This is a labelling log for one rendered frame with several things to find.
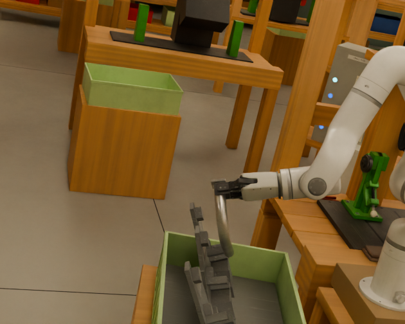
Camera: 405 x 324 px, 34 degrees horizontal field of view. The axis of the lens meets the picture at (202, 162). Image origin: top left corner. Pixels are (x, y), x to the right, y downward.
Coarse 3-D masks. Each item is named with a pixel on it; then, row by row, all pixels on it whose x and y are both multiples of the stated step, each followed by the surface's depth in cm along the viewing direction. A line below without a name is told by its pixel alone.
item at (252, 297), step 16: (176, 272) 216; (176, 288) 208; (240, 288) 215; (256, 288) 218; (272, 288) 220; (176, 304) 199; (192, 304) 201; (240, 304) 207; (256, 304) 209; (272, 304) 210; (176, 320) 192; (192, 320) 194; (240, 320) 199; (256, 320) 200; (272, 320) 202
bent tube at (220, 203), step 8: (216, 200) 178; (224, 200) 178; (216, 208) 178; (224, 208) 177; (216, 216) 178; (224, 216) 177; (224, 224) 177; (224, 232) 177; (224, 240) 179; (224, 248) 184; (232, 248) 190
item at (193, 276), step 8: (184, 264) 166; (184, 272) 163; (192, 272) 165; (200, 272) 167; (192, 280) 164; (200, 280) 165; (192, 288) 165; (200, 288) 176; (192, 296) 166; (200, 296) 171; (200, 304) 168; (200, 312) 167; (200, 320) 168
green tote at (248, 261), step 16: (176, 240) 217; (192, 240) 218; (160, 256) 215; (176, 256) 220; (192, 256) 220; (240, 256) 220; (256, 256) 220; (272, 256) 220; (288, 256) 218; (160, 272) 205; (240, 272) 222; (256, 272) 222; (272, 272) 222; (288, 272) 210; (160, 288) 185; (288, 288) 207; (160, 304) 178; (288, 304) 203; (160, 320) 171; (288, 320) 199; (304, 320) 185
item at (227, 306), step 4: (220, 304) 185; (224, 304) 185; (228, 304) 185; (232, 304) 185; (220, 308) 185; (224, 308) 185; (228, 308) 185; (232, 308) 185; (228, 312) 184; (232, 312) 184
